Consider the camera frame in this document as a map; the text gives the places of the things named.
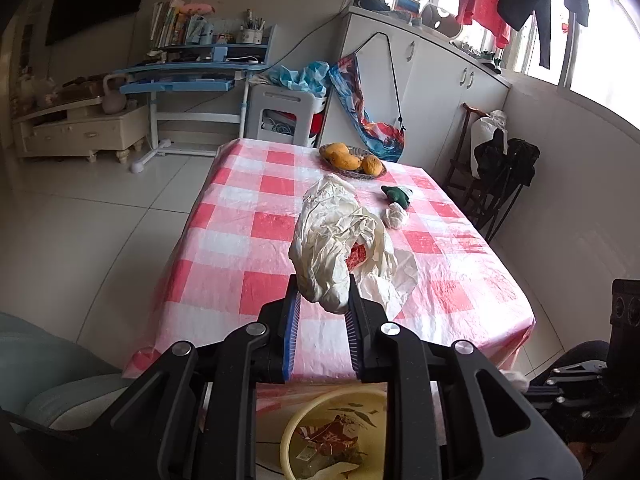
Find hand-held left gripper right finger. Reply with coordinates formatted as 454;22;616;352
345;276;583;480

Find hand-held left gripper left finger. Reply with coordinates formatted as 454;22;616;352
102;275;303;480

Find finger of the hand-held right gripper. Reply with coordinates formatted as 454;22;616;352
527;360;608;416

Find white tissue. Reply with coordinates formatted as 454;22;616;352
382;204;408;230
500;369;531;395

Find yellow plastic basin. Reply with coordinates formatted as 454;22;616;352
279;391;388;480

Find white plastic bag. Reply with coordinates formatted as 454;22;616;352
289;174;418;318

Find person's black pants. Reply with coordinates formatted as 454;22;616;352
547;339;615;371

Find pink checked tablecloth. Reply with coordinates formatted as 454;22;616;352
122;137;536;381

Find green crumpled packet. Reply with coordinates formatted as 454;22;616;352
381;185;413;209

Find fruit basket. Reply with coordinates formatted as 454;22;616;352
320;144;388;181

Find chair with dark clothes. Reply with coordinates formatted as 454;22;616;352
472;130;541;241

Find wooden chair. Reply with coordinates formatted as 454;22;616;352
444;102;501;211

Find colourful printed bag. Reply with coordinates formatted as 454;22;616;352
327;32;407;163

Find white sack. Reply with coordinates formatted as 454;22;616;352
470;109;508;178

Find white plastic stool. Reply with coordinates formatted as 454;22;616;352
245;82;328;148

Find window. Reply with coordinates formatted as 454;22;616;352
500;0;640;136

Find teal cushion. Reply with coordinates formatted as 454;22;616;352
0;312;133;431

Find blue crumpled cloth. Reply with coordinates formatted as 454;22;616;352
267;60;331;98

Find white cabinet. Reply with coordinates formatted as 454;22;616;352
317;5;513;181

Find cream television cabinet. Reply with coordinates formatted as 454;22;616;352
12;97;151;163

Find blue study desk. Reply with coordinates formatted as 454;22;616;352
114;24;277;173

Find pink kettlebell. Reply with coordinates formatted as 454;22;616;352
101;74;128;113

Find white pen holder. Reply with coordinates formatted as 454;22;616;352
236;9;266;45

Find red hanging garment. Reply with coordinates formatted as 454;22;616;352
456;0;513;46

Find brown and white plush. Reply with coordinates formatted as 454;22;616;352
422;4;463;38

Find row of books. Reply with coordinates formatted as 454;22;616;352
150;0;193;50

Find white ornament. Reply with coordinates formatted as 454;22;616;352
17;74;57;107

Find black television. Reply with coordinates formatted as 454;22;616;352
46;0;143;46

